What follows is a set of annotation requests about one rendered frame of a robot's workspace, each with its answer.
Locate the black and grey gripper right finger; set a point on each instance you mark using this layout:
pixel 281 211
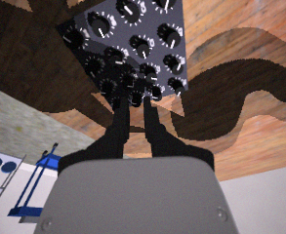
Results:
pixel 162 142

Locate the black knob box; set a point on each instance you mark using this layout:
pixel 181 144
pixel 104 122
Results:
pixel 144 44

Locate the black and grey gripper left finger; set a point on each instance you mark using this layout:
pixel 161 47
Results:
pixel 108 146

